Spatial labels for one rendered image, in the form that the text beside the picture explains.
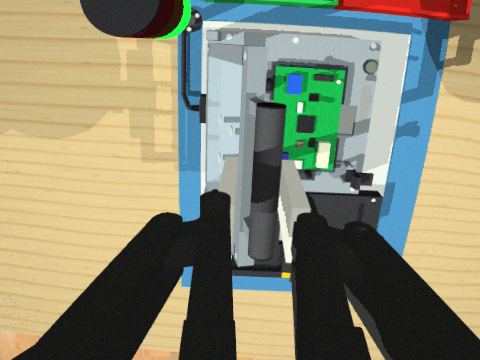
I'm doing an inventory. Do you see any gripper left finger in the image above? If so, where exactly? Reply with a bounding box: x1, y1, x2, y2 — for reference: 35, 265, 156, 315
11, 157, 239, 360

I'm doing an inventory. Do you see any green circuit board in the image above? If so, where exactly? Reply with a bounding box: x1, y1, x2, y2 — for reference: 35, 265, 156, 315
274, 66, 345, 170

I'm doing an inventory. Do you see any green bin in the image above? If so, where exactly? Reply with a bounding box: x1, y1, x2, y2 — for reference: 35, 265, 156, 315
204, 0, 338, 9

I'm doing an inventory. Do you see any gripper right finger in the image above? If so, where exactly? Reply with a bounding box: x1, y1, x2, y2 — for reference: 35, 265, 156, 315
278, 160, 480, 360

